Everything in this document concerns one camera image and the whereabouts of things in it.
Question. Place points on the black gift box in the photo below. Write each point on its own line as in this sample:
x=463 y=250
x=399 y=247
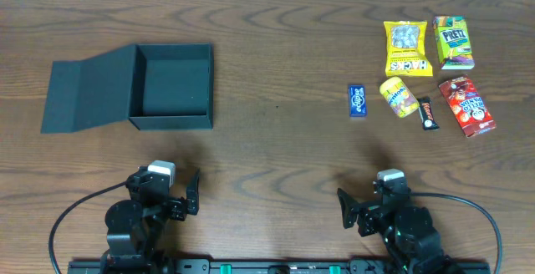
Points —
x=154 y=86

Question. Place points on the blue Eclipse mint tin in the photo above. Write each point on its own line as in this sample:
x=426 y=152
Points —
x=357 y=101

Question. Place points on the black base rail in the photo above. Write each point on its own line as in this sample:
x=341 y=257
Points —
x=203 y=266

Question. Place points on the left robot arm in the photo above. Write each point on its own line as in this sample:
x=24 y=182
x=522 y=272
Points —
x=136 y=225

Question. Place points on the yellow Mentos gum bottle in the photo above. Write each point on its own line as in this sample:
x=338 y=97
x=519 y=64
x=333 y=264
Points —
x=399 y=97

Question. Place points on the black Mars chocolate bar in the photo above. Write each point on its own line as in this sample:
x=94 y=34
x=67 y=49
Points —
x=427 y=118

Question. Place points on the red Hello Panda box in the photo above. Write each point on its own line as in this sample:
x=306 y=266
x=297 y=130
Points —
x=467 y=105

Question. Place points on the yellow Hacks candy bag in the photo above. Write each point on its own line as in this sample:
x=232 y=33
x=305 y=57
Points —
x=405 y=49

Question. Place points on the green Pretz snack box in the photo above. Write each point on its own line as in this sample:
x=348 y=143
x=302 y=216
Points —
x=453 y=43

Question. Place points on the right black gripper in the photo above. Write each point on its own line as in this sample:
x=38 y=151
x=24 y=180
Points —
x=364 y=216

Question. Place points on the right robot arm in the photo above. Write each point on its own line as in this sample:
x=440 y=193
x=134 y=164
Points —
x=407 y=231

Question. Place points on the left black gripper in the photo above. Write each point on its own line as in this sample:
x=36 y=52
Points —
x=179 y=207

